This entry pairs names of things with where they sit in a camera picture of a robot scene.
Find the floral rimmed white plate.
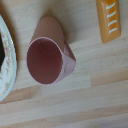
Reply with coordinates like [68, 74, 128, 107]
[0, 14, 18, 103]

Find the orange hot dog toy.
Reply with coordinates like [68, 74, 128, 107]
[95, 0, 122, 45]

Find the pink paper cup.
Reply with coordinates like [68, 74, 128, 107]
[26, 16, 77, 86]

